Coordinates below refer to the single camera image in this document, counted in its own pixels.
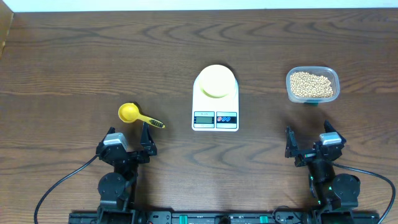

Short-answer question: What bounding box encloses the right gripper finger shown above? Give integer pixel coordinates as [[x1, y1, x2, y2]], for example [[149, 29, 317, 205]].
[[323, 120, 338, 134], [285, 126, 299, 158]]

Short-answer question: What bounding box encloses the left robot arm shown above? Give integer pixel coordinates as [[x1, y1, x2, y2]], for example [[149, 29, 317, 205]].
[[95, 123, 157, 224]]

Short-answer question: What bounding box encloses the left black cable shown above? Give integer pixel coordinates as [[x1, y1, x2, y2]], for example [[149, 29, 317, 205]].
[[33, 154, 100, 224]]

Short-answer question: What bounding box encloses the white digital kitchen scale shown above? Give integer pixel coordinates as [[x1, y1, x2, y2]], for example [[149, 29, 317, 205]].
[[192, 77, 239, 132]]

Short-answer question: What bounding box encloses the yellow plastic bowl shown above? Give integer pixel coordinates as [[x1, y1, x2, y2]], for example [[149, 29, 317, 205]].
[[198, 65, 236, 98]]

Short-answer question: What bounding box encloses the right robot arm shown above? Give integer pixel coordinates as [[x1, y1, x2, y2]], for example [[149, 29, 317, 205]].
[[285, 121, 361, 223]]

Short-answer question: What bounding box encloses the right black cable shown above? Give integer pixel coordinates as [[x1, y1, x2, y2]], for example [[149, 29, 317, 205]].
[[331, 162, 397, 224]]

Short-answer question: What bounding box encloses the pile of soybeans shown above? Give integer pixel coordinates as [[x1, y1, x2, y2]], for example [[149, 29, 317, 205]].
[[290, 72, 334, 98]]

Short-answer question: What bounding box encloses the clear plastic container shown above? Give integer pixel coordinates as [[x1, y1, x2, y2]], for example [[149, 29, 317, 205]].
[[286, 66, 340, 104]]

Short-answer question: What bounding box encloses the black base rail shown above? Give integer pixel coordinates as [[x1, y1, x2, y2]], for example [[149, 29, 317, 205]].
[[68, 210, 379, 224]]

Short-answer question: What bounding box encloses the yellow measuring scoop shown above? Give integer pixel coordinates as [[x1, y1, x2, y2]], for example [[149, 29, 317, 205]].
[[118, 103, 165, 128]]

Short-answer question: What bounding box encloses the black cable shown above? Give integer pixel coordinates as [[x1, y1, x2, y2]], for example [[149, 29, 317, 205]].
[[33, 154, 100, 224], [331, 162, 397, 224]]

